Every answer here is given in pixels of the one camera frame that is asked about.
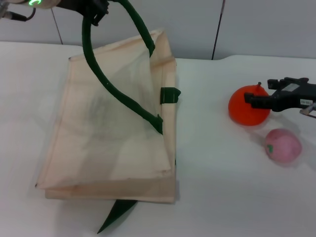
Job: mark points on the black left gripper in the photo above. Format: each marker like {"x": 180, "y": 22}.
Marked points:
{"x": 81, "y": 6}

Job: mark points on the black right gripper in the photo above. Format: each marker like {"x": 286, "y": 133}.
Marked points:
{"x": 291, "y": 98}

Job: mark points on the orange toy fruit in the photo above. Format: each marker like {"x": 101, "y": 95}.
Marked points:
{"x": 239, "y": 111}

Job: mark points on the pink toy peach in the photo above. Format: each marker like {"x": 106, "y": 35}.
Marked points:
{"x": 284, "y": 146}

